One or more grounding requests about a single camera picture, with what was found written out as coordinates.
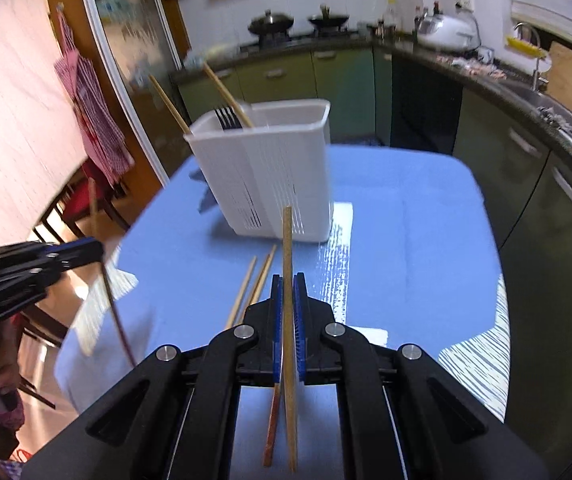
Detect white rice cooker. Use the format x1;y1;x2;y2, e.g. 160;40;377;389
417;14;482;53

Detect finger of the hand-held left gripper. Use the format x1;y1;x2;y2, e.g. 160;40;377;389
0;269;65;334
0;239;105;274

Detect wooden chair with red cushion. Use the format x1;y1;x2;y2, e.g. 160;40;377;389
33;157;131;241

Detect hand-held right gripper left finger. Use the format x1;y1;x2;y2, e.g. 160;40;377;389
20;274;287;480

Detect yellow tray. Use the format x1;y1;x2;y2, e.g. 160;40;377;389
506;35;544;58

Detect pink dotted curtain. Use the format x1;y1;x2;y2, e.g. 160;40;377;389
0;0;91;251

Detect black wok with handle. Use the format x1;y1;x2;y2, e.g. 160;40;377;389
308;4;351;30

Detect grey rag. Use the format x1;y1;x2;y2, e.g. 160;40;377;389
536;105;572;136

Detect patterned dish cloth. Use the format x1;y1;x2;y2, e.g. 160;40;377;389
436;55;507;81

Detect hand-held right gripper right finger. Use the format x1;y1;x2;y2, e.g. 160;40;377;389
293;271;549;480

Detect dark wooden chair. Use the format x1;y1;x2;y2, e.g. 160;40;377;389
16;305;69;411

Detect steel double sink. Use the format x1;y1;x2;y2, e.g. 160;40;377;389
506;80;572;171

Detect black plastic fork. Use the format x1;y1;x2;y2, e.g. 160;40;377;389
214;106;241;129

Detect green base cabinets with drawers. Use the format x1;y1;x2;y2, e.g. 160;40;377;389
176;42;391;146

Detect black wok with lid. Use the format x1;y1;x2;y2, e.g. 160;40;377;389
248;8;295;36

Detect plastic bag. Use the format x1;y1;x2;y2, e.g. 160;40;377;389
181;42;241;68

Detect person's left hand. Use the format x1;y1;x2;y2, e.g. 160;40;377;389
0;319;21;397

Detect black built-in appliance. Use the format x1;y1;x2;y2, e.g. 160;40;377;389
391;55;464;153

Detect small steel pot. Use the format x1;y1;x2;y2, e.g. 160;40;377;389
368;19;397;38

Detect green base cabinets under sink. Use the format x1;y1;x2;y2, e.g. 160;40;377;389
453;85;572;426

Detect white plastic utensil holder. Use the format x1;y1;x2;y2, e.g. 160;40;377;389
184;100;334;243

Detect red checkered apron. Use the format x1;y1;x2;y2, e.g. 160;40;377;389
54;5;134;186

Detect small curved faucet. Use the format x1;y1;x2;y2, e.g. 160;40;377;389
513;22;543;92

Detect blue tablecloth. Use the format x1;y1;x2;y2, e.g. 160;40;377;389
56;145;512;480

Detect black gas stove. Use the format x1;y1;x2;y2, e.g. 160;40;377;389
240;29;361;53

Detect decorated glass sliding door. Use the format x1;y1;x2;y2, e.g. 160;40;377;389
76;0;191;181

